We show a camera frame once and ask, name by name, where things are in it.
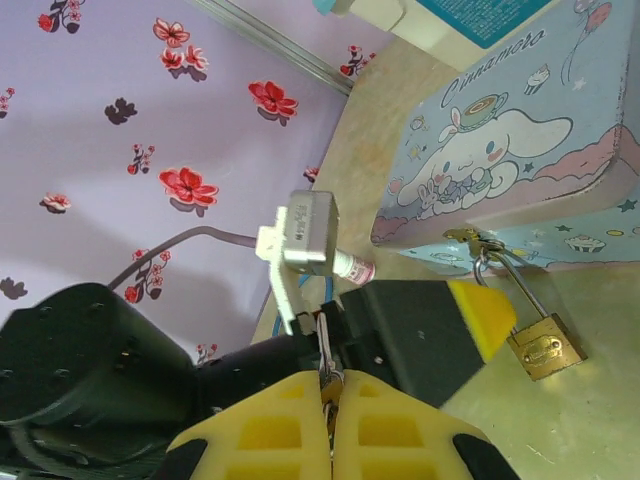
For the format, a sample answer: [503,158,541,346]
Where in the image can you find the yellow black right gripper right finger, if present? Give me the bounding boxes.
[330,369,521,480]

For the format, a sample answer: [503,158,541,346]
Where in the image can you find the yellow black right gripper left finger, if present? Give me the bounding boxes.
[154,370,335,480]

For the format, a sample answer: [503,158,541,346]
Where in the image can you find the small metal key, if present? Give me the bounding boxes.
[318,367,346,436]

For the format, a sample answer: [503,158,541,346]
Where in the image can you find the small metal key ring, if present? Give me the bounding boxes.
[315,310,335,376]

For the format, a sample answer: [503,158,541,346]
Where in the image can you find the brass padlock with steel shackle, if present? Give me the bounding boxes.
[472,239,589,384]

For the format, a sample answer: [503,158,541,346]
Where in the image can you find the small white pink bottle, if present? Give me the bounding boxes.
[333,248,377,287]

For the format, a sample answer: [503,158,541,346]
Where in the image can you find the blue cartoon dog tin box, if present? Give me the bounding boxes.
[369,0,640,277]

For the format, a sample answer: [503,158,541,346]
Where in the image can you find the blue lidded plastic storage box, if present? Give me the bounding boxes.
[312,0,569,71]

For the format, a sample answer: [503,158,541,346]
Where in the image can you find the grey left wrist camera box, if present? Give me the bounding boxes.
[255,188,342,337]

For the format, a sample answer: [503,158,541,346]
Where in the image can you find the aluminium frame post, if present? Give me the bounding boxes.
[187,0,357,97]

